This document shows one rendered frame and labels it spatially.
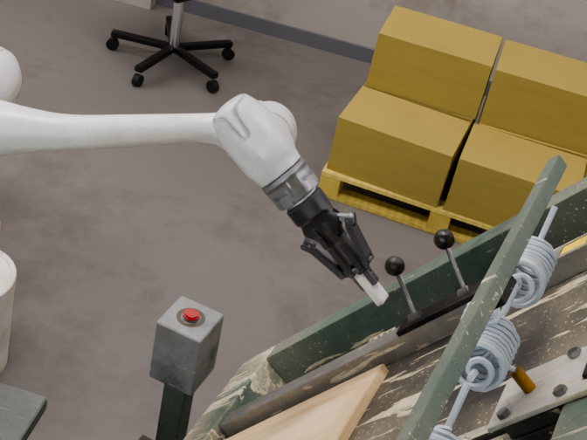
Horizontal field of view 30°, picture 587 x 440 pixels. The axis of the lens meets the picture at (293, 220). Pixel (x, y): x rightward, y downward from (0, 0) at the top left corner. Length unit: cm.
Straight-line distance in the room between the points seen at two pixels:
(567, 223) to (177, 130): 74
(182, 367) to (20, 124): 87
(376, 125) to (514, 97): 60
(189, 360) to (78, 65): 303
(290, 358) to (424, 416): 151
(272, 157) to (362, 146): 273
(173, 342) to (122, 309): 143
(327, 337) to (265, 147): 68
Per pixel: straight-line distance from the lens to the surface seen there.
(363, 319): 236
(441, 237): 197
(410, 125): 464
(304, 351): 248
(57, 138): 196
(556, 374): 131
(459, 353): 110
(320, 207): 190
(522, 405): 129
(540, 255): 142
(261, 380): 252
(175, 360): 260
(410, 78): 479
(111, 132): 198
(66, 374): 374
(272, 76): 559
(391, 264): 203
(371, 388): 200
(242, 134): 188
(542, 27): 576
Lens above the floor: 264
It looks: 35 degrees down
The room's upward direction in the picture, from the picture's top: 13 degrees clockwise
